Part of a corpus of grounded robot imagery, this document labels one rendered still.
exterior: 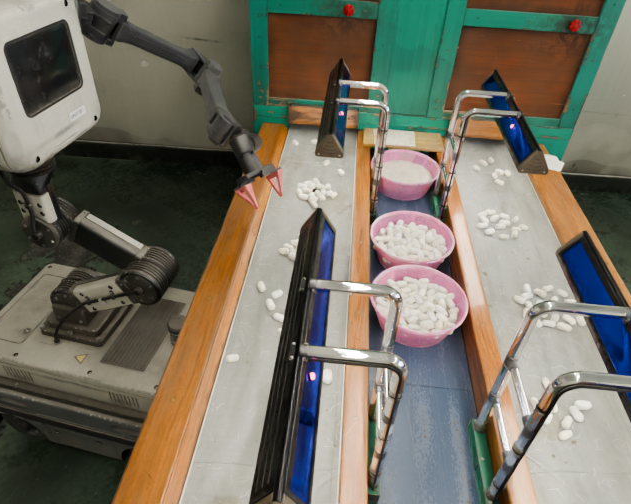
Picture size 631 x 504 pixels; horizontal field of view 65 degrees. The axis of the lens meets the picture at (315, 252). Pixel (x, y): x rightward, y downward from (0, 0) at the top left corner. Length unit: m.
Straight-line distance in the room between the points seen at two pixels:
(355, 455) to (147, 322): 0.91
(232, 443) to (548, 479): 0.65
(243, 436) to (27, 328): 0.95
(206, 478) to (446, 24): 1.72
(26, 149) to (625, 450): 1.44
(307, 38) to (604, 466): 1.70
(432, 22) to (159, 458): 1.72
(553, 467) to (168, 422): 0.81
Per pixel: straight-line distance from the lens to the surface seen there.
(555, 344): 1.44
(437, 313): 1.41
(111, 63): 3.39
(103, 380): 1.62
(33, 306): 1.92
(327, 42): 2.11
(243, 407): 1.16
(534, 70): 2.24
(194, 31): 3.15
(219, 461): 1.10
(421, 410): 1.27
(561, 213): 1.91
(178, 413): 1.14
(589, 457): 1.27
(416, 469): 1.19
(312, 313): 0.84
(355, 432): 1.10
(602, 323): 1.03
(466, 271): 1.51
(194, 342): 1.25
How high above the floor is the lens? 1.71
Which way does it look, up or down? 40 degrees down
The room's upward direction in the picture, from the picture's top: 3 degrees clockwise
